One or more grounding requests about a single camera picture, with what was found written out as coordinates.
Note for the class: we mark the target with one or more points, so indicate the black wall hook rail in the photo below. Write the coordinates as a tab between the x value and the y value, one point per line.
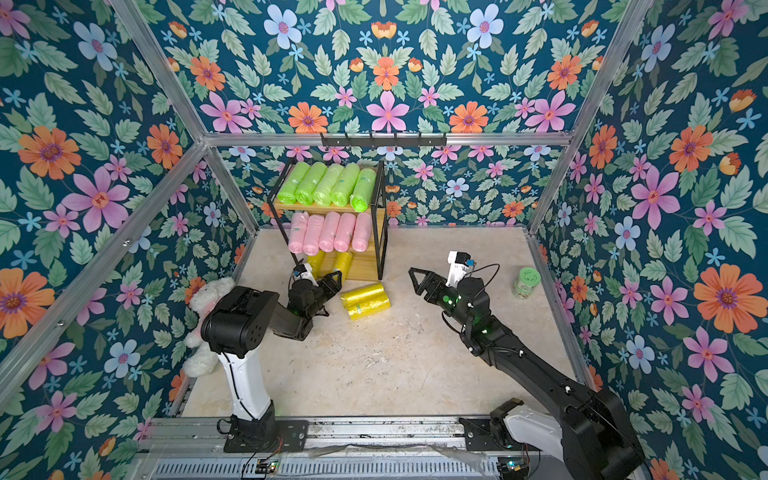
373	141

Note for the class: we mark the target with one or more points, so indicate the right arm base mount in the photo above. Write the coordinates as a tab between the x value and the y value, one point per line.
509	426

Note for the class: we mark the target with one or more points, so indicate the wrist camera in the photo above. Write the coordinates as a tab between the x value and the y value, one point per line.
303	271
461	265

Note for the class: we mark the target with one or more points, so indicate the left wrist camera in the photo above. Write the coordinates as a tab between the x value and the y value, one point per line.
303	271

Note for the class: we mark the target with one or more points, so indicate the green roll diagonal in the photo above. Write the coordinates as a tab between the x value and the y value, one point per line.
287	193
363	190

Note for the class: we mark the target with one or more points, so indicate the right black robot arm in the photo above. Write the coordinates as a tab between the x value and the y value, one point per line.
589	432

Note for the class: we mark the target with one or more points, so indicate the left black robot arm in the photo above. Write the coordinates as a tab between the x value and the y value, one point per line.
233	323

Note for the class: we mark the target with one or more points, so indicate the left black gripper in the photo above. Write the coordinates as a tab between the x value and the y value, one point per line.
329	284

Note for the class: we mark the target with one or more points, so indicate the white plush toy pink shirt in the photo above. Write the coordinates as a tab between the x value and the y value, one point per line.
203	361

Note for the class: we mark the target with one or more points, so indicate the aluminium front rail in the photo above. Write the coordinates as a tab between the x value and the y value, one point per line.
199	436

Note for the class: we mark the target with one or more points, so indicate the yellow roll diagonal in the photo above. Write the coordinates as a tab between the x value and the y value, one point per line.
315	263
342	264

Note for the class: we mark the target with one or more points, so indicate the pink roll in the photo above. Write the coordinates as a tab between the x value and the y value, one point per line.
312	234
362	233
298	229
344	232
328	231

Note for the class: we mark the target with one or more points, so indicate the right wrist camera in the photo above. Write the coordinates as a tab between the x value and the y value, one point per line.
461	265

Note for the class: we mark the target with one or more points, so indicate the green lidded jar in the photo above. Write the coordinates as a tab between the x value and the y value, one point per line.
526	282

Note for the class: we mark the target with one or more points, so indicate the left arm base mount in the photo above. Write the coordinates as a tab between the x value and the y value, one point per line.
267	435

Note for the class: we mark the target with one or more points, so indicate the yellow roll top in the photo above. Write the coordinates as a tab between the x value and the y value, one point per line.
361	294

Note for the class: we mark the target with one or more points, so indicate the green roll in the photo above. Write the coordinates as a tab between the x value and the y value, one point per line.
304	192
344	186
322	192

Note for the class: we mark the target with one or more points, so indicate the wooden three-tier shelf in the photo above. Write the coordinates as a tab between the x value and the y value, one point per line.
368	265

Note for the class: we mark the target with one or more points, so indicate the yellow roll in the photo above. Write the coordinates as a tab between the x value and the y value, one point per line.
361	294
368	307

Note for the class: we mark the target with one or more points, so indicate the pink roll bottom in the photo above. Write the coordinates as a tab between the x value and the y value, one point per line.
362	233

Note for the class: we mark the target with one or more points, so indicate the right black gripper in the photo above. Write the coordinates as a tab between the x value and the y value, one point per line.
440	293

